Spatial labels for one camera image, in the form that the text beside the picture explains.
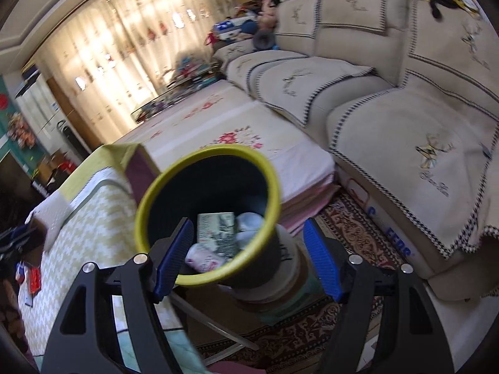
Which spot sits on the white floral print carton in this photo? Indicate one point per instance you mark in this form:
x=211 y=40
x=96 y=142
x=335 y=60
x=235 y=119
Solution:
x=216 y=233

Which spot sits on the red patterned rug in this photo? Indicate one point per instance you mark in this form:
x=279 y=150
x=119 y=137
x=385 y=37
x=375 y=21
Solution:
x=351 y=222

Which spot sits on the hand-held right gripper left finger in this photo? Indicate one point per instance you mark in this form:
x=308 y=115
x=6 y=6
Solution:
x=177 y=249

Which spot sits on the grey round cushion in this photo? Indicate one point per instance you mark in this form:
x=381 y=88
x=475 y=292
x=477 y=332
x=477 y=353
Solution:
x=265 y=41

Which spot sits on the black flat television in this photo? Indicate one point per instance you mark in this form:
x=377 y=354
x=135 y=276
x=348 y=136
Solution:
x=11 y=187

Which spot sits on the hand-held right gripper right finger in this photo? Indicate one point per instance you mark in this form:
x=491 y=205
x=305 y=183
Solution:
x=319 y=253

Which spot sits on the glass coffee table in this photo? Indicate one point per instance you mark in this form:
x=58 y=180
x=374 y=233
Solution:
x=175 y=93

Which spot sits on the beige patterned curtains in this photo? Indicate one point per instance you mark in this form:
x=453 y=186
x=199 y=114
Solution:
x=117 y=27

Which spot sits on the white standing air conditioner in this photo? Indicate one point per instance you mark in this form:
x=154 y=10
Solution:
x=39 y=101

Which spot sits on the pink strawberry milk carton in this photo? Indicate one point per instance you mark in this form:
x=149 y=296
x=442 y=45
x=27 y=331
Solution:
x=202 y=259

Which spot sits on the artificial flower decoration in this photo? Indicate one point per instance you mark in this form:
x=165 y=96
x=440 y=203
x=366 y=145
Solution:
x=21 y=130

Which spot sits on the red round wall decoration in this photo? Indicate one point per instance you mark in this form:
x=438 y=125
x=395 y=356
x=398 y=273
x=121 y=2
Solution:
x=4 y=101

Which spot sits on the blue tissue pack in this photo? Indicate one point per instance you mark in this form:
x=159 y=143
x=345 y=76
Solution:
x=21 y=272

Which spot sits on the yellow rimmed black trash bin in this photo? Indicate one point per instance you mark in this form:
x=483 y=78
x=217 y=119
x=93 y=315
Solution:
x=218 y=183

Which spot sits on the floral beige mattress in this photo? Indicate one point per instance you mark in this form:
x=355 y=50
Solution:
x=234 y=124

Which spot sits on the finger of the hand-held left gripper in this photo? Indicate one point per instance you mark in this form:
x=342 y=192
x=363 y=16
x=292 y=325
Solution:
x=15 y=238

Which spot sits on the white paper bowl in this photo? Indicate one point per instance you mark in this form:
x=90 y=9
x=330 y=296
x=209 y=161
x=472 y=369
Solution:
x=249 y=224

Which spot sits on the black tower fan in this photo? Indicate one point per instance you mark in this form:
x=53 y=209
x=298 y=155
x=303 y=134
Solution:
x=74 y=138

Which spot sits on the round beige stool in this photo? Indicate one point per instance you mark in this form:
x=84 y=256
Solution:
x=288 y=280

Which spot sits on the blue star print bag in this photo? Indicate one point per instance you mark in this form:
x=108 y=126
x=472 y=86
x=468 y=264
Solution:
x=228 y=29

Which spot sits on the beige covered sofa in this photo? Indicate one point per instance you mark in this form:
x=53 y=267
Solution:
x=390 y=124

